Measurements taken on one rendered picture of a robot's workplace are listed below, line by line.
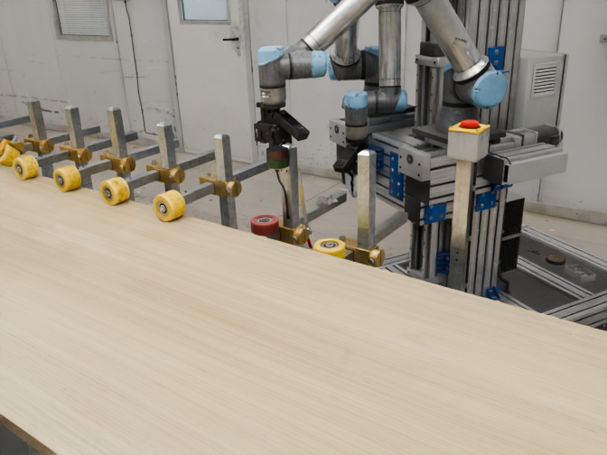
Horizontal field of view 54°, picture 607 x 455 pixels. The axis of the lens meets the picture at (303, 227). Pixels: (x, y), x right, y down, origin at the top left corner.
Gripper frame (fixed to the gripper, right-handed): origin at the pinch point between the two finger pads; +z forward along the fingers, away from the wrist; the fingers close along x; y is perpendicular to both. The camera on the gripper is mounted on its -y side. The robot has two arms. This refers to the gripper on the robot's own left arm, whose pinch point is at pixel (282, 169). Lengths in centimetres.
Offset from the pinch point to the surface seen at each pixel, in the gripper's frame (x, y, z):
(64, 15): -237, 472, -23
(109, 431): 93, -39, 10
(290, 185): 9.5, -10.3, 0.4
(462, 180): 9, -60, -9
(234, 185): 9.1, 11.7, 4.5
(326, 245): 19.8, -29.4, 10.0
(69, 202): 36, 59, 10
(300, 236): 9.8, -13.3, 15.1
